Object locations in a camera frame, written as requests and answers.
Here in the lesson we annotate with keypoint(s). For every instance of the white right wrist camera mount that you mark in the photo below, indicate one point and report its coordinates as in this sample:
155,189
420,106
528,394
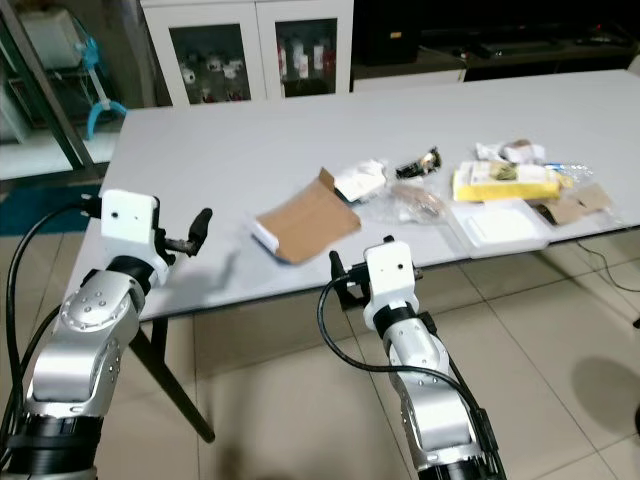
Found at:
390,270

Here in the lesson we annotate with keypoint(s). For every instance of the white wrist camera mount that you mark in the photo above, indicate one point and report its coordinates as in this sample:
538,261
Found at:
130,224
390,270

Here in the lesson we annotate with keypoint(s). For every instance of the crumpled white paper bag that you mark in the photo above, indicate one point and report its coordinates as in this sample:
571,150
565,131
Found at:
362,180

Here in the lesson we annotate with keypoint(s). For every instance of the white and brown wrapper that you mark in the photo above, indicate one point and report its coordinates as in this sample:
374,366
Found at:
510,151

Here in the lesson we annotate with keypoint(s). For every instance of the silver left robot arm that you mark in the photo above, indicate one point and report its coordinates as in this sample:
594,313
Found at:
85,345

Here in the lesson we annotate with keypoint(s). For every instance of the brown and white carton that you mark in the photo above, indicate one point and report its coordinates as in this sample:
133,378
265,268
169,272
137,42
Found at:
305,218

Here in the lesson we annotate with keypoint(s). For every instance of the grey table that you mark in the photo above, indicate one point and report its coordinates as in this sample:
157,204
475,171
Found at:
240,135

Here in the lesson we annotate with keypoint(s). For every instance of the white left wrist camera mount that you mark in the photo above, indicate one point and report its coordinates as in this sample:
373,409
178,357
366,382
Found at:
130,224

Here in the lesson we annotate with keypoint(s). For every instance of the white glass-door cabinet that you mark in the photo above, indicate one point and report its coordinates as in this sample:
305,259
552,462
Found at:
255,50

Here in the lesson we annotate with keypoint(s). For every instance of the black table leg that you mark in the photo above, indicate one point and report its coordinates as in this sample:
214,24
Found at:
185,385

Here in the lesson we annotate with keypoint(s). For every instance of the black speaker box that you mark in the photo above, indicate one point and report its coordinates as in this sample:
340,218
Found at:
385,30

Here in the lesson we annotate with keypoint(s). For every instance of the white plastic container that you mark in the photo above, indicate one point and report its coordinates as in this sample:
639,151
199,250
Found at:
52,38

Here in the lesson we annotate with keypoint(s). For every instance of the small brown cardboard piece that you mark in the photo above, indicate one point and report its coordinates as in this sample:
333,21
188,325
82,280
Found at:
580,203

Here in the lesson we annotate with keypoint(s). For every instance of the blue floor mat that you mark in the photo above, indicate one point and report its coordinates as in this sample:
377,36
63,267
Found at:
40,208

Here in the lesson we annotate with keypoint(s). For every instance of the yellow printed box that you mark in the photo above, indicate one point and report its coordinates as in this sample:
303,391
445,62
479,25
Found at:
505,182

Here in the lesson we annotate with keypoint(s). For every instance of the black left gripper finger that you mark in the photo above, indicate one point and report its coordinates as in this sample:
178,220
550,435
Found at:
200,230

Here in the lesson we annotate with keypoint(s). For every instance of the clear plastic bottle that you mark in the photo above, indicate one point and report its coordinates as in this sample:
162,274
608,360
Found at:
572,170

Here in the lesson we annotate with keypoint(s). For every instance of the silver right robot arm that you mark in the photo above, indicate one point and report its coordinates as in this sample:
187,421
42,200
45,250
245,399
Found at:
430,395

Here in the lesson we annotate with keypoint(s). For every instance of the black shiny wrapper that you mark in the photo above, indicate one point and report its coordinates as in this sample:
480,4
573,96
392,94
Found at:
420,163

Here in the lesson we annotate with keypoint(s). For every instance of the white plastic tray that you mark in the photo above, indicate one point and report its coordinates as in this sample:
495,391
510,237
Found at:
505,226

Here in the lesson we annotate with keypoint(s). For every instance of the clear plastic bag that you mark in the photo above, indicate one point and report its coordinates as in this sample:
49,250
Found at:
415,203

